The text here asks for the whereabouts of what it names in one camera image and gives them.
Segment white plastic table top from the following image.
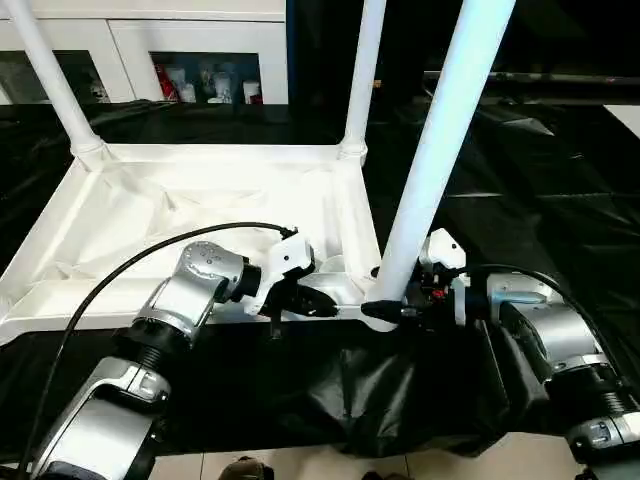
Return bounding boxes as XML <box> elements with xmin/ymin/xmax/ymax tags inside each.
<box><xmin>0</xmin><ymin>143</ymin><xmax>403</xmax><ymax>347</ymax></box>

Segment black work mat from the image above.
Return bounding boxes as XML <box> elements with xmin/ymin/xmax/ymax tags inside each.
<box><xmin>0</xmin><ymin>98</ymin><xmax>640</xmax><ymax>461</ymax></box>

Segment dark robot left foot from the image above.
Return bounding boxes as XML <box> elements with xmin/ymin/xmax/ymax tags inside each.
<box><xmin>220</xmin><ymin>457</ymin><xmax>275</xmax><ymax>480</ymax></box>

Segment white glass-door cabinet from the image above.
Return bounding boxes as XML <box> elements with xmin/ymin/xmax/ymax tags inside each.
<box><xmin>0</xmin><ymin>0</ymin><xmax>291</xmax><ymax>107</ymax></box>

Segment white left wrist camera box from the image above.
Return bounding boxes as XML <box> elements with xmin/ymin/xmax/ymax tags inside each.
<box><xmin>244</xmin><ymin>234</ymin><xmax>317</xmax><ymax>321</ymax></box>

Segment silver metal rail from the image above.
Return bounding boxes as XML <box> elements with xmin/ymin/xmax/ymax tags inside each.
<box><xmin>424</xmin><ymin>68</ymin><xmax>640</xmax><ymax>89</ymax></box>

